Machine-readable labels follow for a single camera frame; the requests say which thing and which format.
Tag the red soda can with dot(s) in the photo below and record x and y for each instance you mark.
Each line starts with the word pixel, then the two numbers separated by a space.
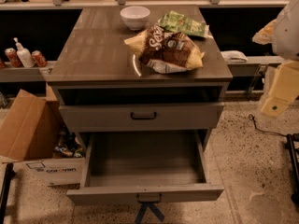
pixel 13 57
pixel 39 58

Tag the open cardboard box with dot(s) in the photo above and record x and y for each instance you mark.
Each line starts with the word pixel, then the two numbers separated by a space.
pixel 30 133

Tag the folded white cloth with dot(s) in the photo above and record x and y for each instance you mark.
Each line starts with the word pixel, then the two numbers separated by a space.
pixel 234 56

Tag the red soda can right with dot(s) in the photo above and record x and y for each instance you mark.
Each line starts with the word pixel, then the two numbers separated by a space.
pixel 39 58

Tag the brown yellow chip bag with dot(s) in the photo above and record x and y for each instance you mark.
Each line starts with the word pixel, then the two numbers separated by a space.
pixel 165 52

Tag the white pump bottle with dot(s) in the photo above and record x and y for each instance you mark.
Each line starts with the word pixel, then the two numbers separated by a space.
pixel 24 54

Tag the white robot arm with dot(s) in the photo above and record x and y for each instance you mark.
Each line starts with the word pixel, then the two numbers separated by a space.
pixel 283 34

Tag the black bar left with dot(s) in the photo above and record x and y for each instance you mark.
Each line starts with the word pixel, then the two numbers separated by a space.
pixel 9 173

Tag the red soda can left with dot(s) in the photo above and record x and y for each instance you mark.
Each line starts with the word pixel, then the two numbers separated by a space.
pixel 13 57

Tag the white ceramic bowl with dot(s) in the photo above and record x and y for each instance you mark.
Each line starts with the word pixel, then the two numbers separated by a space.
pixel 135 17

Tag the green chip bag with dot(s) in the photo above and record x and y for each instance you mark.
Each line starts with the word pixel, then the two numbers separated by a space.
pixel 176 22

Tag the closed middle drawer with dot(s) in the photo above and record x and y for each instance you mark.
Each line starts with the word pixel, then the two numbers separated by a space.
pixel 156 117

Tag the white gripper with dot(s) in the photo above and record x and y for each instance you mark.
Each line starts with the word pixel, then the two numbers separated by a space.
pixel 287 34

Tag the open bottom drawer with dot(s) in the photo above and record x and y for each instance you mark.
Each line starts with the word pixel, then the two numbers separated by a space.
pixel 144 167

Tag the grey drawer cabinet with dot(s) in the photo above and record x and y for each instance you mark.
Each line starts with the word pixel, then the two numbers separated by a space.
pixel 95 67

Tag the black stand right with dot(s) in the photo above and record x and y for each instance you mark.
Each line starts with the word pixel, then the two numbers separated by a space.
pixel 293 151

